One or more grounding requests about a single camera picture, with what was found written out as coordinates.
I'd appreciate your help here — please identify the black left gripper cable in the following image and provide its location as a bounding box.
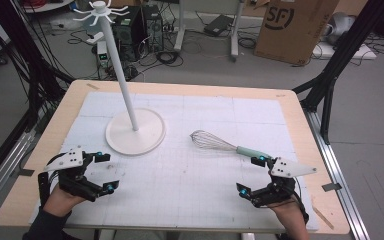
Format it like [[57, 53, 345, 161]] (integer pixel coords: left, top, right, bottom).
[[37, 151, 68, 208]]

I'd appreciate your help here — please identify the grey bag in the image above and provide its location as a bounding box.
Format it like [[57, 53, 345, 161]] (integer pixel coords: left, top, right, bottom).
[[323, 12, 357, 44]]

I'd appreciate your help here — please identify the person's left hand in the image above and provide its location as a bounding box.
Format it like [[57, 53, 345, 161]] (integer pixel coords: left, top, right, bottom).
[[43, 184, 88, 218]]

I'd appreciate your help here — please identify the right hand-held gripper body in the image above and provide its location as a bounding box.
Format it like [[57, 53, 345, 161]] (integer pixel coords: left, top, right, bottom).
[[250, 156, 318, 208]]

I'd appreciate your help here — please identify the person's right hand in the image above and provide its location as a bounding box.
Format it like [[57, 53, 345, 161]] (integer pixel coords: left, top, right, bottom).
[[268, 196, 306, 223]]

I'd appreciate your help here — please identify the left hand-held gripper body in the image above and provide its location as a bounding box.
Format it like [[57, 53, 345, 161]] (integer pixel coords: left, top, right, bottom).
[[43, 145, 101, 203]]

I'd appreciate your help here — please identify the white foam board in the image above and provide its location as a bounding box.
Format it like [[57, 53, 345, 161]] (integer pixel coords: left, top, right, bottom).
[[312, 41, 378, 61]]

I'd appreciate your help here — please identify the black frame post with cables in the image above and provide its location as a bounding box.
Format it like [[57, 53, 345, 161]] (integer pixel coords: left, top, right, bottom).
[[0, 0, 76, 134]]

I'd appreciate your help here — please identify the white metal stand leg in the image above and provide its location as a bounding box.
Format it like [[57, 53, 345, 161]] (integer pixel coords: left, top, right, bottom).
[[174, 0, 187, 52], [229, 0, 244, 63]]

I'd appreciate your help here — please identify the brown cardboard box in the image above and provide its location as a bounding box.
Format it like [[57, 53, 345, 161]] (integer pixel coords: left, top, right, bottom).
[[253, 0, 341, 66]]

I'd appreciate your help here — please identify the power supply with green display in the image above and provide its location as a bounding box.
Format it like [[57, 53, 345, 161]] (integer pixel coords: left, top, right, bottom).
[[96, 40, 109, 68]]

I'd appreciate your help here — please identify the whisk with green handle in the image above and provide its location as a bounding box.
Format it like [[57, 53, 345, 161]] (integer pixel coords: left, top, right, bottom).
[[189, 129, 274, 162]]

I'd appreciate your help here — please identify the narrow black computer tower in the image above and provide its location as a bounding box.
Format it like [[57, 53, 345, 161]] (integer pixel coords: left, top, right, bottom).
[[143, 4, 165, 53]]

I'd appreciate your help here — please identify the coiled black cable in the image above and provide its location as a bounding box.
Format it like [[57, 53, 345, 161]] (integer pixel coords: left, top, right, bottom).
[[154, 49, 184, 68], [238, 34, 258, 50]]

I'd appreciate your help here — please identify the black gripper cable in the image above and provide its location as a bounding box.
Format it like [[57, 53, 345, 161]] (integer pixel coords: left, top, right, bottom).
[[291, 178, 311, 225], [37, 151, 68, 208]]

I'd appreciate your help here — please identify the aluminium rail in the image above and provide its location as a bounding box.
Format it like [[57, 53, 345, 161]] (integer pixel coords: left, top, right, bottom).
[[303, 108, 371, 240], [0, 128, 38, 218]]

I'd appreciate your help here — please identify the white hook rack stand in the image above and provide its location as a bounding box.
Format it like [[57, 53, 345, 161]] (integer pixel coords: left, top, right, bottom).
[[72, 0, 167, 157]]

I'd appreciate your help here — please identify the white power strip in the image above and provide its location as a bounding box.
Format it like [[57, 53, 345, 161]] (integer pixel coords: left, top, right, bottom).
[[85, 31, 105, 46]]

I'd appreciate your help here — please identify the flat black laptop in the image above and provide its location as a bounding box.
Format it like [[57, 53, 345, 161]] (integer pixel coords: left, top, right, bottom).
[[203, 14, 235, 37]]

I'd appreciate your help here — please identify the thin wooden stick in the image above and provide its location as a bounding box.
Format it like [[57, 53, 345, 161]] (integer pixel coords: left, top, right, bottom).
[[311, 204, 335, 231]]

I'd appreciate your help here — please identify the white round table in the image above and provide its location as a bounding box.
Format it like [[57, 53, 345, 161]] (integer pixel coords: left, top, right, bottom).
[[21, 0, 76, 14]]

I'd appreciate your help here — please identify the large black computer tower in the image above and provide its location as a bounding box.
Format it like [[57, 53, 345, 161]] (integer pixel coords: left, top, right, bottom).
[[112, 5, 148, 63]]

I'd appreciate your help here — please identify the white grid mat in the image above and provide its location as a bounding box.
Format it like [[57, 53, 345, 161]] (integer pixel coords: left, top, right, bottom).
[[28, 90, 319, 233]]

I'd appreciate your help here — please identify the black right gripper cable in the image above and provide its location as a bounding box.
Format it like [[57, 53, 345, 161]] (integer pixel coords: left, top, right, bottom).
[[291, 178, 311, 225]]

